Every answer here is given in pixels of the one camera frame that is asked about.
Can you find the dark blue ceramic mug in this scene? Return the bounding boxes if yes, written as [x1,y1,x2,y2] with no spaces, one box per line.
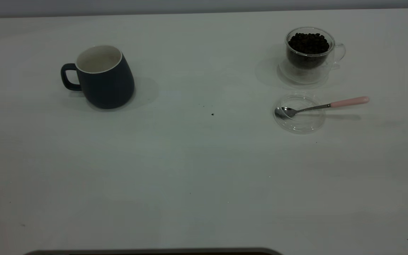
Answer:
[61,45,135,109]

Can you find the metal spoon with pink handle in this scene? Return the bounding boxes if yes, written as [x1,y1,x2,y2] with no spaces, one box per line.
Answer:
[275,96,370,119]

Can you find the double-walled glass cup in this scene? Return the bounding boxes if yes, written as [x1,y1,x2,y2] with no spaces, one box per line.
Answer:
[278,27,346,85]

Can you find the pile of coffee beans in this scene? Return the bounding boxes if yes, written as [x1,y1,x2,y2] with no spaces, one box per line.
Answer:
[288,33,330,55]

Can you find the clear glass round dish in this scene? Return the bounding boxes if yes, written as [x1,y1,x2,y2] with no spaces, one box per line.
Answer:
[273,93,325,134]

